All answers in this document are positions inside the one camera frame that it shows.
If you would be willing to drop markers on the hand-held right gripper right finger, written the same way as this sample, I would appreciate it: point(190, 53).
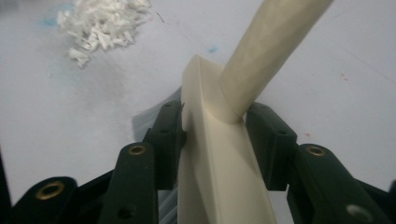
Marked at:
point(317, 186)

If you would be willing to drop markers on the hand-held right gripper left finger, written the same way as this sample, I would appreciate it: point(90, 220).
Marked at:
point(137, 180)

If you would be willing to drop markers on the cream hand brush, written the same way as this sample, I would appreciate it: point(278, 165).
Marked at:
point(224, 155)

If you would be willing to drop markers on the pile of white paper scraps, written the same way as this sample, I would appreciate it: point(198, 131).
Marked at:
point(102, 28)

